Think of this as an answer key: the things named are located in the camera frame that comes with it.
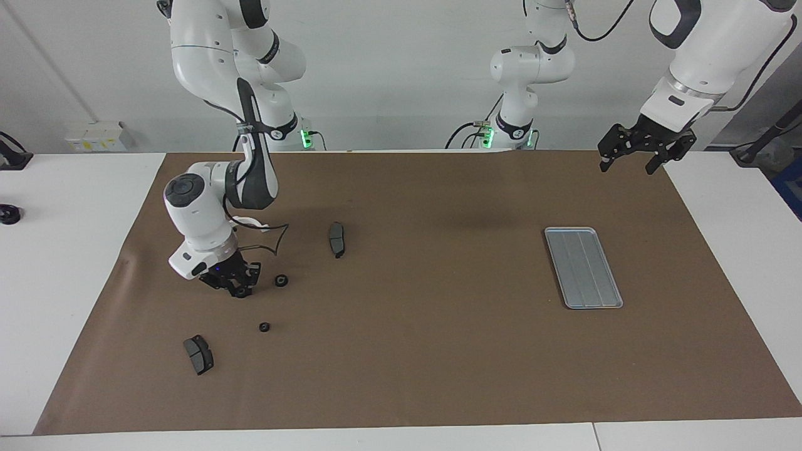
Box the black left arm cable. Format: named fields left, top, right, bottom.
left=564, top=0, right=799, bottom=113

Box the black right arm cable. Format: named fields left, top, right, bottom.
left=222, top=200, right=290, bottom=256

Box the blue crate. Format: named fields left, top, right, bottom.
left=769, top=157, right=802, bottom=221

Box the black table clamp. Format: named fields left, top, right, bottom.
left=0, top=132, right=33, bottom=171

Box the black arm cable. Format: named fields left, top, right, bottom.
left=222, top=200, right=290, bottom=256
left=564, top=0, right=799, bottom=113

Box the black stand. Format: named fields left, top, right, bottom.
left=730, top=100, right=802, bottom=167

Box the brown paper table mat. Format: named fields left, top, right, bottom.
left=33, top=149, right=802, bottom=436

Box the short stacked grey brake pad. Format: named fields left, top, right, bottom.
left=183, top=335, right=215, bottom=376

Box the silver metal tray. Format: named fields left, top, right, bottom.
left=543, top=227, right=624, bottom=310

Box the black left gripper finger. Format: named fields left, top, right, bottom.
left=597, top=125, right=627, bottom=172
left=647, top=132, right=697, bottom=175

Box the white wall socket box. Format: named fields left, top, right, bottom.
left=65, top=121, right=135, bottom=153

